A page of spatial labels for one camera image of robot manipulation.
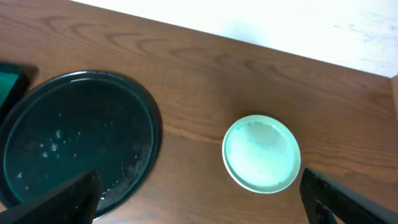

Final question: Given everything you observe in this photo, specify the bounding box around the dark green rectangular tray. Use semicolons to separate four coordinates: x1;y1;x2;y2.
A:
1;62;30;122

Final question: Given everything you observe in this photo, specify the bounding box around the mint plate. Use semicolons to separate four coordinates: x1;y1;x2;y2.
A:
222;114;301;194

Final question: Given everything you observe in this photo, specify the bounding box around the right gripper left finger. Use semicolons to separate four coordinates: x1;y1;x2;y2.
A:
1;170;101;224

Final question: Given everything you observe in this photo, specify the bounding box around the round black tray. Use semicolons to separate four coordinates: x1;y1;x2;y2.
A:
1;70;162;218

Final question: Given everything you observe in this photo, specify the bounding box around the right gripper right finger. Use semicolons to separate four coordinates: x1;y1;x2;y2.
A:
300;168;397;224

